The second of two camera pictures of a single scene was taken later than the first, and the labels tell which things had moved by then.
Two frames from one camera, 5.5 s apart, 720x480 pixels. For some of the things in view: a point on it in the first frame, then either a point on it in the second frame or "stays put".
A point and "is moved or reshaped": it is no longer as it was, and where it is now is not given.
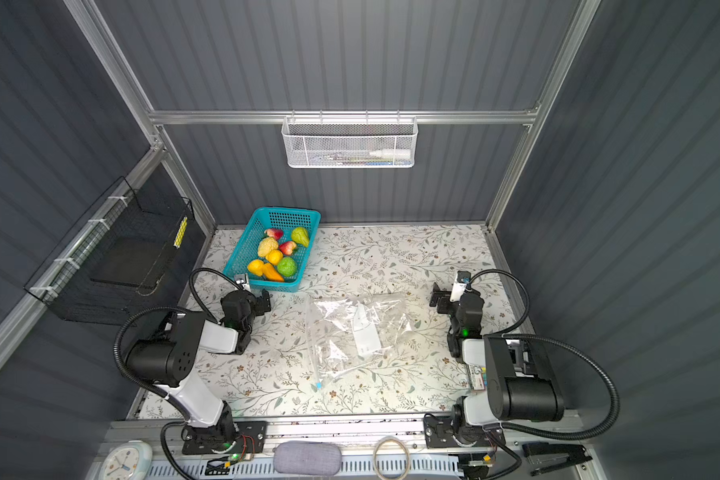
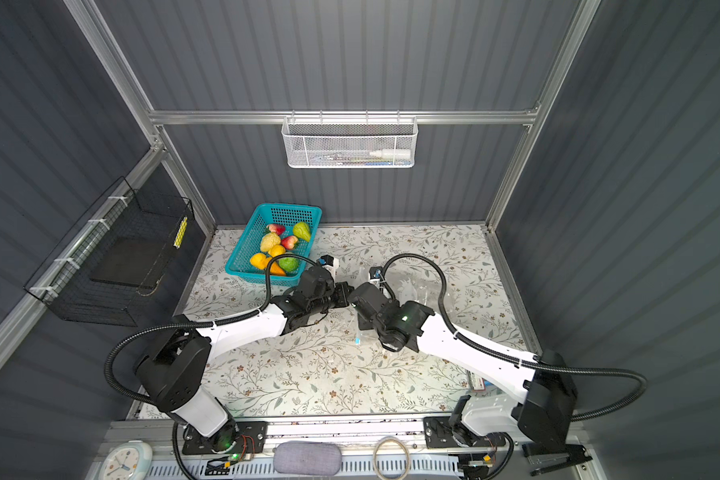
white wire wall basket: (350, 142) stays put
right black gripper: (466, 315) -> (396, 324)
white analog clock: (127, 461) stays put
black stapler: (544, 457) stays put
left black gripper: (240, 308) -> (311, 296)
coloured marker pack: (478, 377) stays put
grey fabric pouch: (307, 458) stays put
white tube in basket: (399, 153) stays put
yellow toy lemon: (274, 256) is moved or reshaped
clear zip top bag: (350, 331) -> (402, 287)
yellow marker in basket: (180, 233) stays put
